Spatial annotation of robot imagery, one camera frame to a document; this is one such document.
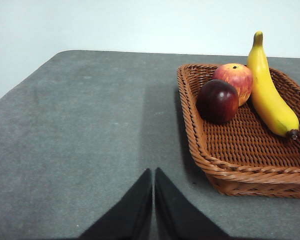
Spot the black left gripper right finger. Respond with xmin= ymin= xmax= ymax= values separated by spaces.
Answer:
xmin=154 ymin=166 xmax=231 ymax=240

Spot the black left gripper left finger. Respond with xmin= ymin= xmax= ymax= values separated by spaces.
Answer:
xmin=78 ymin=167 xmax=154 ymax=240

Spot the brown wicker basket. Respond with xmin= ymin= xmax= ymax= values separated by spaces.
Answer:
xmin=176 ymin=63 xmax=300 ymax=200

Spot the dark red apple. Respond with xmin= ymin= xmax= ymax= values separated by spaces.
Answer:
xmin=195 ymin=79 xmax=240 ymax=125

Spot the yellow banana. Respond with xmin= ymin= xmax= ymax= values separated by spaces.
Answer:
xmin=246 ymin=30 xmax=300 ymax=141

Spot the red yellow apple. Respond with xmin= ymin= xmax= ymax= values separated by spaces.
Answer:
xmin=212 ymin=62 xmax=254 ymax=108

